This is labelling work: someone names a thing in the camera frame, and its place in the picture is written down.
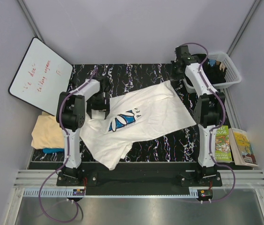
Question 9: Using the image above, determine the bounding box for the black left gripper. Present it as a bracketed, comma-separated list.
[87, 91, 110, 117]

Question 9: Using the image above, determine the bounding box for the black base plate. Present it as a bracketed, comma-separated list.
[57, 162, 222, 187]

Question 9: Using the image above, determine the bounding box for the blue item in basket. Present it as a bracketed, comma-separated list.
[208, 59, 217, 67]

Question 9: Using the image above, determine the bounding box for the white flower print t-shirt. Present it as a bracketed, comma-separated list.
[80, 81, 196, 170]

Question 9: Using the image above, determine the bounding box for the yellow paperback book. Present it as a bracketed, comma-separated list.
[229, 128, 258, 167]

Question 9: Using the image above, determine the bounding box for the green treehouse book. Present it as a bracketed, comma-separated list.
[215, 125, 232, 163]

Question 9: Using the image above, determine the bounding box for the black t-shirt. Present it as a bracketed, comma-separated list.
[202, 58, 227, 84]

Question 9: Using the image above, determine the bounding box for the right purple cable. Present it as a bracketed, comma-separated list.
[178, 42, 237, 204]

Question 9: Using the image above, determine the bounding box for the folded blue t-shirt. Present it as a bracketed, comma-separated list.
[42, 148, 64, 154]

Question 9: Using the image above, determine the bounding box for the beige item in basket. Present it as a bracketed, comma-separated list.
[217, 61, 227, 72]

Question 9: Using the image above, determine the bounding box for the folded beige t-shirt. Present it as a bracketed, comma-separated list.
[31, 112, 65, 149]

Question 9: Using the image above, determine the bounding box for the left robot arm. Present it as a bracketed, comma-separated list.
[56, 77, 110, 186]

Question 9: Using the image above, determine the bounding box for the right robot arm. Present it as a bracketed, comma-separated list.
[171, 43, 226, 186]

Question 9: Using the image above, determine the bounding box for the whiteboard with red writing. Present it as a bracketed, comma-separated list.
[8, 37, 73, 116]

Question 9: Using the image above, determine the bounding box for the white plastic basket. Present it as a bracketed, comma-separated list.
[183, 52, 242, 95]

